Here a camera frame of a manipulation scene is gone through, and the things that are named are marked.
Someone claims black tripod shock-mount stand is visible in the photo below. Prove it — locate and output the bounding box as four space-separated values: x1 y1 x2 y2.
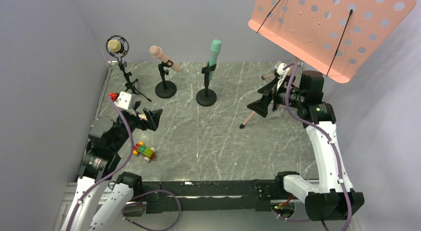
106 35 152 102

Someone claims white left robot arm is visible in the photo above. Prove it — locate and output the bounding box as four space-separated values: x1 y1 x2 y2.
61 92 271 231

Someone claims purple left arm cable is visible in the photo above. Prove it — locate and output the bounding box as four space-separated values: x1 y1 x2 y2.
64 96 182 231

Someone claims pink microphone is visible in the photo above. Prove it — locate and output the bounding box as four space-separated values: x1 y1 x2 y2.
149 45 181 72

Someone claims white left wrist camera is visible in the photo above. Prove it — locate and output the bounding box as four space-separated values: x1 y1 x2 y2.
113 91 134 111

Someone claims pink music stand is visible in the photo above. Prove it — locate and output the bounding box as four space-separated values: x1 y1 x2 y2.
239 0 418 130

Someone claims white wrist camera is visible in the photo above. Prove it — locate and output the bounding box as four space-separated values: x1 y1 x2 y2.
274 61 290 81
113 91 134 111

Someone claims black round-base mic stand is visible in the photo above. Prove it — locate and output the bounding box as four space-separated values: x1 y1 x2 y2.
196 63 217 107
155 60 177 98

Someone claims colourful brick toy car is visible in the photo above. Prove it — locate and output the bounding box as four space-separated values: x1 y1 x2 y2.
133 142 156 162

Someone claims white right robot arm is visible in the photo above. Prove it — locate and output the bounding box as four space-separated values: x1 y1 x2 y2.
247 70 364 223

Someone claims teal microphone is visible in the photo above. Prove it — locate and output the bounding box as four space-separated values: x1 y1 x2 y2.
208 39 222 81

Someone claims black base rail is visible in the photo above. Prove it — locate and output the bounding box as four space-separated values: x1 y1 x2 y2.
125 179 291 216

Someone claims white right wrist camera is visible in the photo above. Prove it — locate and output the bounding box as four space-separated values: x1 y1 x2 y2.
274 61 290 81

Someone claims cream yellow microphone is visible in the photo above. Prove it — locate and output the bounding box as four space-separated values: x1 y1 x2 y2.
107 39 123 53

